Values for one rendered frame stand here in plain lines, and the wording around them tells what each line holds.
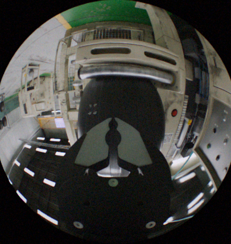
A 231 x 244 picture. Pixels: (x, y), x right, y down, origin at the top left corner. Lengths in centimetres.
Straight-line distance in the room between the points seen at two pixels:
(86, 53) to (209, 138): 71
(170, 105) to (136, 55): 29
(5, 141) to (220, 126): 1194
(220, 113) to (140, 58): 50
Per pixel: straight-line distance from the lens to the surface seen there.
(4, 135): 1133
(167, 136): 54
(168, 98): 44
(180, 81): 33
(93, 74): 29
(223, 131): 57
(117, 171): 31
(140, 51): 29
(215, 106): 59
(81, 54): 29
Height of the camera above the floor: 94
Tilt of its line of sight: 25 degrees up
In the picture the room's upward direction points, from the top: 179 degrees counter-clockwise
